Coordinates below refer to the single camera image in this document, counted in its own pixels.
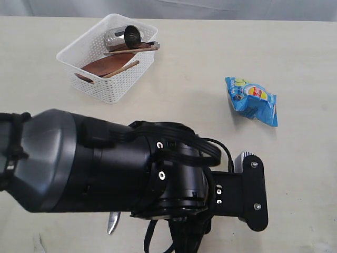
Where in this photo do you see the brown wooden chopstick rear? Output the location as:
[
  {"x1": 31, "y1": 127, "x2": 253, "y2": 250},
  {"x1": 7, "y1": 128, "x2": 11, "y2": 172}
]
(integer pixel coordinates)
[{"x1": 104, "y1": 42, "x2": 160, "y2": 56}]

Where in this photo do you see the brown wooden chopstick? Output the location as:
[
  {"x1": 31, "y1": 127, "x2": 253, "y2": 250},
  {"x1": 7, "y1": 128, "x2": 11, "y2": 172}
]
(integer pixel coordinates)
[
  {"x1": 104, "y1": 42, "x2": 160, "y2": 56},
  {"x1": 103, "y1": 60, "x2": 140, "y2": 79}
]

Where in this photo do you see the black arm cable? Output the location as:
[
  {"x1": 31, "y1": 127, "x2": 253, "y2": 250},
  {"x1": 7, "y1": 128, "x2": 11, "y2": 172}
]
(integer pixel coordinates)
[{"x1": 127, "y1": 120, "x2": 234, "y2": 253}]

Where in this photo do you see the brown wooden plate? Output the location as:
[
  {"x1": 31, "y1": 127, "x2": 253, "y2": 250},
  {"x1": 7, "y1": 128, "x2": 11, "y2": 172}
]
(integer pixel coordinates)
[{"x1": 75, "y1": 48, "x2": 139, "y2": 85}]

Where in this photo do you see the stainless steel table knife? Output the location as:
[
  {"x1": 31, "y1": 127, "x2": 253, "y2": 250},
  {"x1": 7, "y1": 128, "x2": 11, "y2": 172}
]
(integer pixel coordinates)
[{"x1": 107, "y1": 211, "x2": 121, "y2": 235}]

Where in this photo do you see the blue snack chip bag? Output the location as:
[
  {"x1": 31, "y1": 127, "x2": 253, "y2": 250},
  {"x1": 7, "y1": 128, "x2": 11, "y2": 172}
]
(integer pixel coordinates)
[{"x1": 225, "y1": 77, "x2": 278, "y2": 127}]

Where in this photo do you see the white woven plastic basket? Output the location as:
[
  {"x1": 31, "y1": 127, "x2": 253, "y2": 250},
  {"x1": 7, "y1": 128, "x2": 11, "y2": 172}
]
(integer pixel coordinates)
[{"x1": 56, "y1": 14, "x2": 158, "y2": 104}]

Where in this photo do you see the shiny metal cup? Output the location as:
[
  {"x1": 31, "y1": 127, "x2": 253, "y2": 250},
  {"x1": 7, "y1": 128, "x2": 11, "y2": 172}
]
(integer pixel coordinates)
[{"x1": 104, "y1": 25, "x2": 142, "y2": 52}]

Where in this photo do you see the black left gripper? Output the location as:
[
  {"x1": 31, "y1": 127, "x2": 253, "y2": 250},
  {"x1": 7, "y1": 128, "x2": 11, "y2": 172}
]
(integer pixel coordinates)
[{"x1": 168, "y1": 154, "x2": 269, "y2": 252}]

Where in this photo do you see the brown wooden chopstick front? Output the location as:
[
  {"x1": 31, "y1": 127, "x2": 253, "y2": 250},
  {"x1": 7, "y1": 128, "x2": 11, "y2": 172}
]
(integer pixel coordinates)
[{"x1": 103, "y1": 60, "x2": 140, "y2": 79}]

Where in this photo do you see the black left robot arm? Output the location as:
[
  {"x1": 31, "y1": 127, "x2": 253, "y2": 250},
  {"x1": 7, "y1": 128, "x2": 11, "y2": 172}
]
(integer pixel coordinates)
[{"x1": 1, "y1": 109, "x2": 269, "y2": 252}]

